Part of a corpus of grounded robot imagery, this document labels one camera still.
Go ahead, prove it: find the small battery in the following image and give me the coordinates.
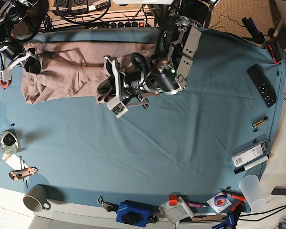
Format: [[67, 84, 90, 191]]
[[252, 116, 268, 129]]

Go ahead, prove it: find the red plastic block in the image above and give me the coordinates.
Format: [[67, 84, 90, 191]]
[[168, 194, 178, 206]]

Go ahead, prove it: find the red tape roll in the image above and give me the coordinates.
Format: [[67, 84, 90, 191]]
[[0, 80, 12, 90]]

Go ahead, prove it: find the white paper roll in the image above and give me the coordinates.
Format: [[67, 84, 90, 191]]
[[177, 196, 195, 218]]

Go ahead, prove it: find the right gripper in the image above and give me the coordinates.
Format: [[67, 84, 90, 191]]
[[0, 42, 41, 74]]

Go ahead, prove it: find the orange utility knife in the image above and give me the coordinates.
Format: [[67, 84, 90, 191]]
[[9, 167, 38, 180]]

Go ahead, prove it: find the silver carabiner keyring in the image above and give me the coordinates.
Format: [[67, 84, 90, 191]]
[[97, 196, 119, 212]]

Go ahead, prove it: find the translucent plastic cup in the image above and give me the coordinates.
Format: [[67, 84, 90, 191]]
[[239, 175, 266, 213]]

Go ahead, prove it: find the white marker pen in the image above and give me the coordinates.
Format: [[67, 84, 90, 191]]
[[234, 155, 270, 175]]

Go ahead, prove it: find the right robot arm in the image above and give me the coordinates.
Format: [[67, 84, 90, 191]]
[[0, 0, 47, 74]]

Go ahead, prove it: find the white power strip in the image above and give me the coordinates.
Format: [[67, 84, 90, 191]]
[[51, 10, 155, 30]]

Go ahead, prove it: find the clear plastic case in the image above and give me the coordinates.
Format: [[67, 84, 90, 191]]
[[232, 140, 271, 168]]

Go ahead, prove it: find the grey ceramic mug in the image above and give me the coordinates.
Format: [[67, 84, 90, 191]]
[[23, 185, 51, 212]]

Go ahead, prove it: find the blue clamp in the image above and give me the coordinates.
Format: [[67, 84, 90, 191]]
[[242, 17, 265, 44]]

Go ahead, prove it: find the orange black clamp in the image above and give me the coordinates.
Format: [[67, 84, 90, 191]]
[[264, 39, 282, 65]]

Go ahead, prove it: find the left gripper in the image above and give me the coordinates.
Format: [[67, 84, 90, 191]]
[[96, 54, 162, 110]]

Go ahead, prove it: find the black remote control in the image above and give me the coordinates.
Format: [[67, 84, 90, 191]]
[[246, 64, 276, 108]]

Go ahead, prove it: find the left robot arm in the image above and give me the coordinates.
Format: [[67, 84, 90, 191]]
[[97, 0, 218, 114]]

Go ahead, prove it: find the red handled tool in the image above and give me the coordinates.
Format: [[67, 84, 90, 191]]
[[221, 189, 246, 202]]

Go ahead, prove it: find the blue plastic device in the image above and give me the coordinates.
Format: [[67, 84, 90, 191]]
[[116, 200, 151, 228]]

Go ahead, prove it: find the pink T-shirt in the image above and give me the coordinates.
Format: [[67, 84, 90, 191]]
[[21, 42, 155, 104]]

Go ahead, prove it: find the teal table cloth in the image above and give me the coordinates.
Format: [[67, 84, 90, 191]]
[[0, 31, 286, 206]]

